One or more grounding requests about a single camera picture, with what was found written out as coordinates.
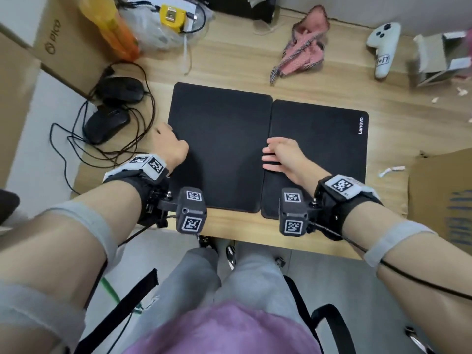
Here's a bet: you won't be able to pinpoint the black wrist strap white marker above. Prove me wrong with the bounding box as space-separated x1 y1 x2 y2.
102 153 171 227
313 175 384 242

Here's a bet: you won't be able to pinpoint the small white twist tie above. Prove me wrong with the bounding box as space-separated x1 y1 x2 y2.
379 165 406 178

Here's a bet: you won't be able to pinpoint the cardboard box with round logo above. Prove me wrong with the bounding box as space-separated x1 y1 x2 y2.
33 0 111 98

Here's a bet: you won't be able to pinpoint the white controller with label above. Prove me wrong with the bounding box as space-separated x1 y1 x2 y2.
366 22 402 80

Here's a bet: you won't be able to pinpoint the thin white wire loop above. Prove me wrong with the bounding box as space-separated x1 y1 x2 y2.
253 18 281 36

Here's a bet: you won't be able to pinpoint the long black bar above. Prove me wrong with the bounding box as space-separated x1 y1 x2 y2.
201 0 278 25

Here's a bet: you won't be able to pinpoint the pink cleaning cloth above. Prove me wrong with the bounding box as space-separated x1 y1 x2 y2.
269 5 330 85

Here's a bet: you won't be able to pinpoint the yellow tape measure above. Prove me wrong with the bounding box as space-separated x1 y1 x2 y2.
159 4 187 33

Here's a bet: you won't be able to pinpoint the black mouse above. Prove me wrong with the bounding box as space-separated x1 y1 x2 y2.
83 106 131 146
96 75 145 106

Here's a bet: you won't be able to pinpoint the person's left hand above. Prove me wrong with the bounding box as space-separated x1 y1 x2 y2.
151 123 190 175

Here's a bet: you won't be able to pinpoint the person's right hand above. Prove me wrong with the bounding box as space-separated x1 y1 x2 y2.
262 137 331 194

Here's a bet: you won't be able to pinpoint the orange juice bottle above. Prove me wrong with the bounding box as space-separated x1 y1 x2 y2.
79 0 141 62

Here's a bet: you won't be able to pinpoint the thin black cord with plug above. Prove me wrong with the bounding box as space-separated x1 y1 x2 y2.
107 313 133 354

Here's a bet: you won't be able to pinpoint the black mouse pad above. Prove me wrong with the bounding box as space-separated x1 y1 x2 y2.
168 82 273 214
261 99 369 220

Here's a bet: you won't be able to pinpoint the small open cardboard box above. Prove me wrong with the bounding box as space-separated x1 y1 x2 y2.
413 31 472 87

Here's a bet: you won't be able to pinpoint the chrome chair base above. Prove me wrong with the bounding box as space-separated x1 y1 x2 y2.
405 326 434 354

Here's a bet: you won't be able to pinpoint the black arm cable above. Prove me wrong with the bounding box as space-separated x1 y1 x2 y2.
308 223 472 303
83 213 177 310

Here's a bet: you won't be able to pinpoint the scattered white crumbs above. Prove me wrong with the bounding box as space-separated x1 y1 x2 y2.
431 86 472 124

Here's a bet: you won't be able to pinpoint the clear plastic bag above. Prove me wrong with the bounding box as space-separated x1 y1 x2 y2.
118 0 214 52

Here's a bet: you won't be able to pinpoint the thin black cable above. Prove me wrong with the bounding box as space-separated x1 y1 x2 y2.
116 0 207 35

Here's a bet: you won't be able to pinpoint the black wrist camera with markers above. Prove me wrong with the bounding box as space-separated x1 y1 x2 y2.
157 186 208 236
278 187 318 237

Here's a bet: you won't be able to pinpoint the white board panel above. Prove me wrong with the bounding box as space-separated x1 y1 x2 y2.
5 69 98 218

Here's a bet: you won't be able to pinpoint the person's left forearm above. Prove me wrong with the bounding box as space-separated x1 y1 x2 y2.
0 180 145 318

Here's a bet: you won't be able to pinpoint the large cardboard box red-dotted label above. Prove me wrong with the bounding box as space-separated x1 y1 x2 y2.
0 32 41 188

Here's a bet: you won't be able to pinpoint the person's right forearm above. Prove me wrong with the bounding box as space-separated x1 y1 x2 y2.
343 206 472 354

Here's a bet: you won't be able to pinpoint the cardboard box with dark writing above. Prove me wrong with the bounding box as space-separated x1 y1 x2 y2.
407 147 472 257

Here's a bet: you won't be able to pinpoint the person's purple shirt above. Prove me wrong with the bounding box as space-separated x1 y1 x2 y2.
123 301 322 354

